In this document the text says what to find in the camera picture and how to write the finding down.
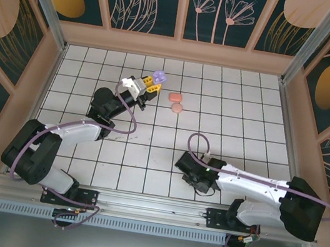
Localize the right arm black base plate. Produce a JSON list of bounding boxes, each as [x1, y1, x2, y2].
[[203, 206, 264, 237]]

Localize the pink round earbud case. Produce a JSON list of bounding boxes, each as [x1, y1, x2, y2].
[[170, 102, 184, 115]]

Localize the grey slotted cable duct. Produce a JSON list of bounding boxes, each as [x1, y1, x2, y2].
[[0, 199, 229, 247]]

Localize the orange rectangular earbud case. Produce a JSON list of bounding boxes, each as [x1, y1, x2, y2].
[[167, 91, 184, 104]]

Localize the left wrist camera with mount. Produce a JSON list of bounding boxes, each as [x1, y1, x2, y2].
[[117, 74, 148, 98]]

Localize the aluminium mounting rail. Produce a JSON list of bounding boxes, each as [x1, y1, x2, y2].
[[0, 168, 322, 247]]

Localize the aluminium table side rail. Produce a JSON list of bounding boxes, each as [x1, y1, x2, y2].
[[1, 36, 69, 181], [256, 79, 326, 219]]

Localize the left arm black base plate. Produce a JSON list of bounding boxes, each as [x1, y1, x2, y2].
[[40, 181, 101, 212]]

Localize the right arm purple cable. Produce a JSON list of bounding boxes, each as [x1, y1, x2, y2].
[[171, 130, 330, 247]]

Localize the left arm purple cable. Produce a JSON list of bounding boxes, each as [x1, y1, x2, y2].
[[2, 76, 144, 239]]

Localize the small green circuit board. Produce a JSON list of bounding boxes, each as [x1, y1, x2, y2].
[[241, 233, 261, 246]]

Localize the purple round earbud case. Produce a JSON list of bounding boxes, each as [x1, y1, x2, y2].
[[151, 68, 169, 86]]

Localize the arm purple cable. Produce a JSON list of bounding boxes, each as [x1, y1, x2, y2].
[[2, 76, 144, 239], [171, 130, 330, 247]]

